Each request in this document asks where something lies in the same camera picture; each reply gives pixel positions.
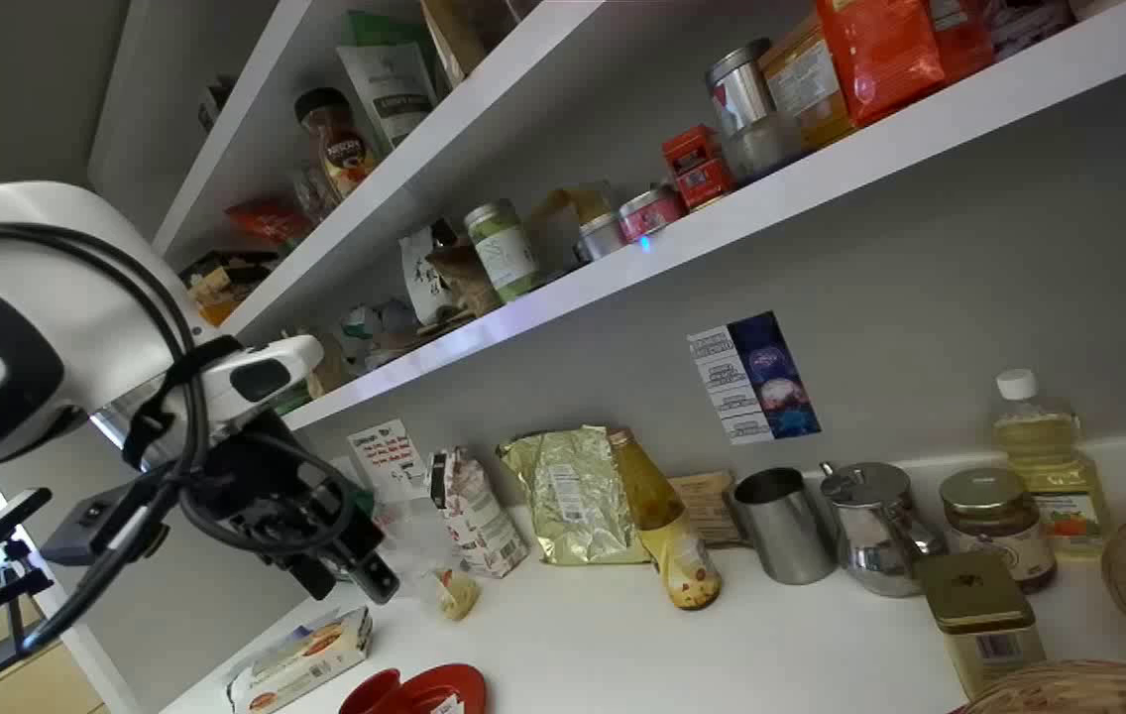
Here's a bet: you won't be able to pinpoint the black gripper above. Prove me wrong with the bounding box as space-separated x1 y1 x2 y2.
182 407 404 608

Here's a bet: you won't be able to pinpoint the orange plate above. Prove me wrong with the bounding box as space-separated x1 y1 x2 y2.
393 660 495 714

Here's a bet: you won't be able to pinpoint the steel cup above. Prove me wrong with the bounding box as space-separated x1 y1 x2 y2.
732 463 840 586

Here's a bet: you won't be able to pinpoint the small yellow packet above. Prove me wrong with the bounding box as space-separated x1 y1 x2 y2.
434 569 483 624

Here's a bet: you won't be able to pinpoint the white red carton pack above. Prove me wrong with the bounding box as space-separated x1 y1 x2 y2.
429 446 535 583

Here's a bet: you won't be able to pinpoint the small tan box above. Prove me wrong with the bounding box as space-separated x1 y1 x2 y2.
307 338 356 399

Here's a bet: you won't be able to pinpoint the gold foil bag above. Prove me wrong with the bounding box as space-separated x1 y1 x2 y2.
495 422 656 570

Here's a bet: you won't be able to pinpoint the pale crinkled bag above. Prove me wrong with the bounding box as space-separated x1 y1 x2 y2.
326 297 424 377

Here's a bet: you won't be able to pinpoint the white patterned bag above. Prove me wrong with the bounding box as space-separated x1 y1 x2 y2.
398 217 503 338

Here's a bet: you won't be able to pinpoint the yellow snack packets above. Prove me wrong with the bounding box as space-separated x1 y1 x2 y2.
179 247 278 328

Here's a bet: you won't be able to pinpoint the yellow bottle with label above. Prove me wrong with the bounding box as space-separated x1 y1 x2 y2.
609 424 726 613

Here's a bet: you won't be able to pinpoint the red flat packet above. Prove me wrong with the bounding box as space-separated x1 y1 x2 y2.
221 190 318 259

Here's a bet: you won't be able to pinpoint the brown cardboard box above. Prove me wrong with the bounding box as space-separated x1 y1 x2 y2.
665 463 750 551

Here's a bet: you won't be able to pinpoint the tan paper bag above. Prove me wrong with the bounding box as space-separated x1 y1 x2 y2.
525 186 617 278

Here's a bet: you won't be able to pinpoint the small white can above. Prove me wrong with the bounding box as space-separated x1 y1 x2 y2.
572 205 632 266

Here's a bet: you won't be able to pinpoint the dark lid jar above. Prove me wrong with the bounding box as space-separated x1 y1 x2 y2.
289 83 377 205

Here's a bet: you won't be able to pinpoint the blue white box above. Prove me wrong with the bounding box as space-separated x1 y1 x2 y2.
684 309 827 448

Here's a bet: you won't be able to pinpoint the pink round tin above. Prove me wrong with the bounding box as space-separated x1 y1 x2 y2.
617 181 691 247

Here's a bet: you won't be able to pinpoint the green white pouch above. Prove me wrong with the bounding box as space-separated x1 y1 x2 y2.
332 8 446 152

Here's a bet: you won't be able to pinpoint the steel kettle pot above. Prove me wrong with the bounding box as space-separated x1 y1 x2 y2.
816 455 951 604

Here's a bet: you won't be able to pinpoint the small red box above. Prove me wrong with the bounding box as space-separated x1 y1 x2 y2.
657 122 739 213

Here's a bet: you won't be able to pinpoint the brown cardboard carton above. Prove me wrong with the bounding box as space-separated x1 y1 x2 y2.
418 0 525 91

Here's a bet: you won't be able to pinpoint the short steel can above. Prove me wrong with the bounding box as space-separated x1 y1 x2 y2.
718 110 811 190

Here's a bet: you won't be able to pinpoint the tall steel can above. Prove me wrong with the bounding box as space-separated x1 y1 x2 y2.
704 37 783 140

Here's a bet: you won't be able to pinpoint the gold tin box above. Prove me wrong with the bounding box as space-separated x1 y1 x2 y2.
909 545 1053 702

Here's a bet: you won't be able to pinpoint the glass jar gold lid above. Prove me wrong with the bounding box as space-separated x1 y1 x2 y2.
938 463 1062 594

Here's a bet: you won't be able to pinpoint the yellow food box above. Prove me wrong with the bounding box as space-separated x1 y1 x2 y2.
759 12 862 152

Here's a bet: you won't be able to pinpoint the cooking oil bottle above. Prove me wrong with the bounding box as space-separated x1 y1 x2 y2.
989 365 1116 558

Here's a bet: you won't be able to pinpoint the flat wicker tray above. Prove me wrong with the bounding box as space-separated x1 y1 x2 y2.
948 660 1126 714

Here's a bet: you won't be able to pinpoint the orange snack bag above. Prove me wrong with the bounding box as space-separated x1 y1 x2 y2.
811 0 951 132

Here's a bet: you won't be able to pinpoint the red food bag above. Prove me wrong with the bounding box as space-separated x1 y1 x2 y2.
924 0 1005 86

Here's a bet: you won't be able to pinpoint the white red wall note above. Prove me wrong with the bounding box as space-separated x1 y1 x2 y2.
347 416 434 506

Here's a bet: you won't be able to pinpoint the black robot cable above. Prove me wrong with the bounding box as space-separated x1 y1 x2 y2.
0 217 377 569

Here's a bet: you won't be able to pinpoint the white wall shelf unit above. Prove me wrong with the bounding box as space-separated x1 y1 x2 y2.
85 0 1126 438

